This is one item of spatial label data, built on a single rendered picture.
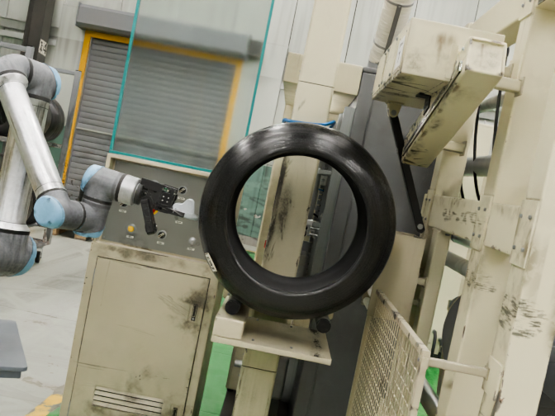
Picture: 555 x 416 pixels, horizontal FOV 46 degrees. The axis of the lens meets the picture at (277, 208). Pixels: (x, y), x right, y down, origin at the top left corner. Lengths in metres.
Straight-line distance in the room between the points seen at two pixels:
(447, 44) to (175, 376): 1.75
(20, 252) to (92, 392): 0.81
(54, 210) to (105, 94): 10.12
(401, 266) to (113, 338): 1.25
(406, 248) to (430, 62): 0.77
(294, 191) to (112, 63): 9.93
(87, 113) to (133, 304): 9.48
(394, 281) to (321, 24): 0.93
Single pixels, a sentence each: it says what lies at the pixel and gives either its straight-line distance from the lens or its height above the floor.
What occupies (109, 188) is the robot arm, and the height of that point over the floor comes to 1.18.
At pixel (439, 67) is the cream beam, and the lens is 1.77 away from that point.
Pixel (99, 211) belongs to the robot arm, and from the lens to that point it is 2.10.
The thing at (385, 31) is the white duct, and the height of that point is 1.99.
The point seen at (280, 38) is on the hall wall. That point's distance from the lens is 11.67.
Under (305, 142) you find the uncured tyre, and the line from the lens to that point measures 1.92.
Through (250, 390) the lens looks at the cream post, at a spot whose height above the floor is 0.54.
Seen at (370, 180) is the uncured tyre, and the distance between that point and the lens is 1.94.
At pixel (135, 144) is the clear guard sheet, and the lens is 2.79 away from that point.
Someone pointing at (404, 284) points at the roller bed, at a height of 1.03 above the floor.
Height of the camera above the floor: 1.32
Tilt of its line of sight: 3 degrees down
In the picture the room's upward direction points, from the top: 11 degrees clockwise
